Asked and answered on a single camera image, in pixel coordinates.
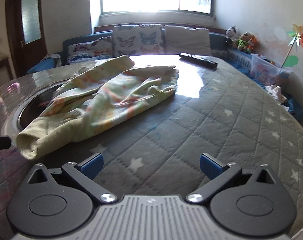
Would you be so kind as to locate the white pillow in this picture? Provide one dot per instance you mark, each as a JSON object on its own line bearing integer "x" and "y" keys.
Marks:
{"x": 186, "y": 40}

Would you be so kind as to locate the white cloth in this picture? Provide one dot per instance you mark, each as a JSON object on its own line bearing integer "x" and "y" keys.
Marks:
{"x": 275, "y": 92}

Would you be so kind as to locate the flat butterfly print pillow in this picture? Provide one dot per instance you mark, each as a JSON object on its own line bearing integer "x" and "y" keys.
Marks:
{"x": 89, "y": 50}

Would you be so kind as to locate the wooden side table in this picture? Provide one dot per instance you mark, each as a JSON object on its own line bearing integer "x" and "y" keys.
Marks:
{"x": 0, "y": 66}

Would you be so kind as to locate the blue sofa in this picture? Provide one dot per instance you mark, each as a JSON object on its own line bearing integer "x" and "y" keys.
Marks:
{"x": 217, "y": 40}

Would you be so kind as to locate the black remote control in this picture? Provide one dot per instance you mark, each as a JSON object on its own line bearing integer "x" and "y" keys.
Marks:
{"x": 199, "y": 59}

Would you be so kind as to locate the colourful paper pinwheel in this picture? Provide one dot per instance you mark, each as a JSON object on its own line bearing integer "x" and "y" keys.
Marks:
{"x": 300, "y": 36}

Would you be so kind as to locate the clear plastic storage box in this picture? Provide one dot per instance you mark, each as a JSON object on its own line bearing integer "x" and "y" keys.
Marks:
{"x": 266, "y": 70}

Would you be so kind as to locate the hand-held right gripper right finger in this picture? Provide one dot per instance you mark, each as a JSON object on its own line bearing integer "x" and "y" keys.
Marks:
{"x": 209, "y": 167}

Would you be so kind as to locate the upright butterfly print pillow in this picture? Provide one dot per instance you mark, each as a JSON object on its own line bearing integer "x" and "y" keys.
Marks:
{"x": 139, "y": 40}

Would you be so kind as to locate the dark blue garment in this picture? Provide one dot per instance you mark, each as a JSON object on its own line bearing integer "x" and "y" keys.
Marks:
{"x": 295, "y": 108}

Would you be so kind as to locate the blue cloth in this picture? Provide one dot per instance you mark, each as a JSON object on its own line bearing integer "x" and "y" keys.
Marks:
{"x": 39, "y": 66}

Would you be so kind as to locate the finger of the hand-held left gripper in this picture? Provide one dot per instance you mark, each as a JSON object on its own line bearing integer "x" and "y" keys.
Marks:
{"x": 0, "y": 143}

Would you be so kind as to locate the yellow floral baby garment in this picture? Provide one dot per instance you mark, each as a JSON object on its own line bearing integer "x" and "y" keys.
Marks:
{"x": 104, "y": 100}

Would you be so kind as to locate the brown plush bear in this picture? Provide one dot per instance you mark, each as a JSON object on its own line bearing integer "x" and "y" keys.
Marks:
{"x": 244, "y": 42}

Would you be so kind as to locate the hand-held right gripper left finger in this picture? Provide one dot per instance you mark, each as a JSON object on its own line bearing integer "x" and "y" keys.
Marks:
{"x": 92, "y": 167}

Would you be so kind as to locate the orange plush toy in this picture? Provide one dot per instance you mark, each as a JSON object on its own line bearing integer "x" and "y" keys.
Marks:
{"x": 252, "y": 43}

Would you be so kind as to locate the round dark table inset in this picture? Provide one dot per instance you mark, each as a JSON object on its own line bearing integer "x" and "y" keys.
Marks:
{"x": 34, "y": 105}

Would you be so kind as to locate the black and white plush toy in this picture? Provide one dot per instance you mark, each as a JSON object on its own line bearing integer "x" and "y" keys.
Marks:
{"x": 231, "y": 35}

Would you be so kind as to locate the brown wooden door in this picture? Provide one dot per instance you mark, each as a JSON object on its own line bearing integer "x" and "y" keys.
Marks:
{"x": 16, "y": 30}

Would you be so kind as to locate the small pink item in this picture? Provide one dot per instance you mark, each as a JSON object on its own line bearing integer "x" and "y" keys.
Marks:
{"x": 12, "y": 86}

